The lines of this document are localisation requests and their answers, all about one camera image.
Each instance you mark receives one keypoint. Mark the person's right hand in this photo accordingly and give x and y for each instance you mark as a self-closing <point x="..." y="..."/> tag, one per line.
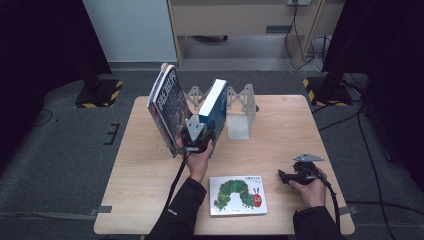
<point x="313" y="193"/>

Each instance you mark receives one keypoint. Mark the white power strip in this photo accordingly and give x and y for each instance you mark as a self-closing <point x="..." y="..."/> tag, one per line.
<point x="300" y="2"/>

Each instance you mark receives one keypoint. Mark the long grey floor strip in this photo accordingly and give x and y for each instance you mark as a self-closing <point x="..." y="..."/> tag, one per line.
<point x="50" y="216"/>

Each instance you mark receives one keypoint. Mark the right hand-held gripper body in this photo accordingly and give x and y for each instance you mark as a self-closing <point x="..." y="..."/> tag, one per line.
<point x="305" y="168"/>

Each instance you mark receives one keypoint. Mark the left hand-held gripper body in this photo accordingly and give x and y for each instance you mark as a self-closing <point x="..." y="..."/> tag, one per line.
<point x="196" y="131"/>

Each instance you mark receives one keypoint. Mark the person's left hand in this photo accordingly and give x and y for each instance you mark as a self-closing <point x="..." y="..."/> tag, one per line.
<point x="198" y="165"/>

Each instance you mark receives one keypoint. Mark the white caterpillar picture book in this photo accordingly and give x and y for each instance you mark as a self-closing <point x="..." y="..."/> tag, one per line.
<point x="238" y="196"/>

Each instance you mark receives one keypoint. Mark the black curtain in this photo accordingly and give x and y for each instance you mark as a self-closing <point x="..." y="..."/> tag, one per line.
<point x="393" y="50"/>
<point x="40" y="50"/>

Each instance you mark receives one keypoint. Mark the grey metal extendable book rack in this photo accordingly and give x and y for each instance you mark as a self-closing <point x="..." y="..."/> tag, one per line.
<point x="238" y="128"/>

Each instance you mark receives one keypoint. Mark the grey tape strip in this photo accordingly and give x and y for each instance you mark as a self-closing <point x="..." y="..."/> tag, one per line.
<point x="348" y="210"/>
<point x="101" y="210"/>

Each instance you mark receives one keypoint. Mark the thick blue book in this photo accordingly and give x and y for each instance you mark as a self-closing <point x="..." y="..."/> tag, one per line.
<point x="218" y="110"/>

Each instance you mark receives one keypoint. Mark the white cabinet panel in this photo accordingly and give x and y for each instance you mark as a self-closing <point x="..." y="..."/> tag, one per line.
<point x="133" y="30"/>

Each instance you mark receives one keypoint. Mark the striped black stand base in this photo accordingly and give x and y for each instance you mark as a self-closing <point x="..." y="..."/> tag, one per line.
<point x="328" y="91"/>
<point x="100" y="95"/>

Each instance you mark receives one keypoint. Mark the dark cover magazine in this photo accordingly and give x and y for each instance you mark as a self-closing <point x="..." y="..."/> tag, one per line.
<point x="171" y="106"/>

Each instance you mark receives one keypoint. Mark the light wooden desk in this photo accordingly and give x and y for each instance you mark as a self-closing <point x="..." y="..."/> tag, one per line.
<point x="233" y="20"/>

